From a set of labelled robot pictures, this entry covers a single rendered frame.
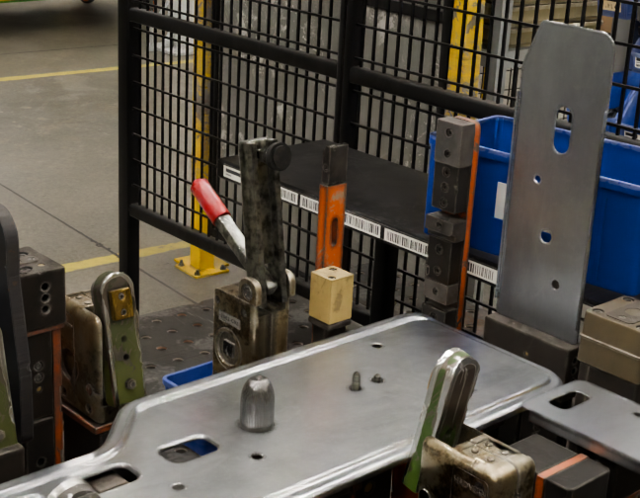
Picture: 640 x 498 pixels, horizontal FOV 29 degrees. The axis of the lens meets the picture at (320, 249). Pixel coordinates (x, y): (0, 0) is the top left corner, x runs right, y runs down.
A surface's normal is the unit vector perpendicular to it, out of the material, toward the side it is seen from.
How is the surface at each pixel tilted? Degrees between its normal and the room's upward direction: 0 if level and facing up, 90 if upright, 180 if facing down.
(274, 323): 90
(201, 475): 0
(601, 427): 0
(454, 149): 90
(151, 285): 0
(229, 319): 90
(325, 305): 90
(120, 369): 78
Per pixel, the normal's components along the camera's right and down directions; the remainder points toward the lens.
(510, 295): -0.74, 0.19
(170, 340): 0.05, -0.94
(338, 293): 0.67, 0.29
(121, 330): 0.66, 0.08
